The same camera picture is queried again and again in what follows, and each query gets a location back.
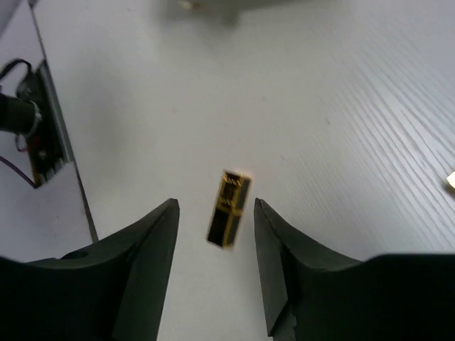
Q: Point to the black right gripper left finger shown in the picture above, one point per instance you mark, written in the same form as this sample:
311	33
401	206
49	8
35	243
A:
113	289

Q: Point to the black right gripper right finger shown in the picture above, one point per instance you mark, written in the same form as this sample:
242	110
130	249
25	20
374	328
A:
311	292

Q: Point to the rose gold lipstick tube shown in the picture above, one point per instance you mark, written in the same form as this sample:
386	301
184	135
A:
450	182

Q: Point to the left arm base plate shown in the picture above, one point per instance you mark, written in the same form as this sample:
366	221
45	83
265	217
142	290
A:
49	149

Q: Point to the gold patterned square lipstick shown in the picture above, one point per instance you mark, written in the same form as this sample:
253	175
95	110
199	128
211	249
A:
229	206

